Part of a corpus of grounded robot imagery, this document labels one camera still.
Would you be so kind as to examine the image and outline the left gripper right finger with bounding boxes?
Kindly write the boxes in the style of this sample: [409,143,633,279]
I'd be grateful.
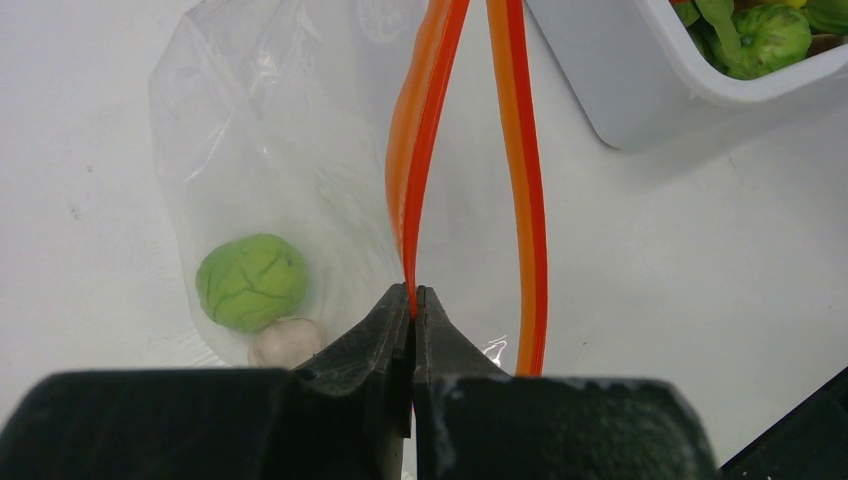
[413,287,719,479]

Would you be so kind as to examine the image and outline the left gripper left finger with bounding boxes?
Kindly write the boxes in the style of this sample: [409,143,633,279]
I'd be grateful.
[1,284,411,479]

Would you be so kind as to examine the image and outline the green toy vegetable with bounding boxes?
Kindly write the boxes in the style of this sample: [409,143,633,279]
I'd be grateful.
[195,233,310,333]

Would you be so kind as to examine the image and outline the clear zip top bag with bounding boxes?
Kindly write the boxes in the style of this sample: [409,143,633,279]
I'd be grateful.
[149,1,549,375]

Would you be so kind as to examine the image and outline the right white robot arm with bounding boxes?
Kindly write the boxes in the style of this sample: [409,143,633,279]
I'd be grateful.
[721,370,847,480]

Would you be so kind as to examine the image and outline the white plastic food bin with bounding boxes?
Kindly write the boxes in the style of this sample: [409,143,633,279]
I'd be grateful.
[528,1,847,150]

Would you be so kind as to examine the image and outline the small green toy sprout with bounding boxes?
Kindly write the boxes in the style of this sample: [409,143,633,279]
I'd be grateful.
[724,4,812,80]

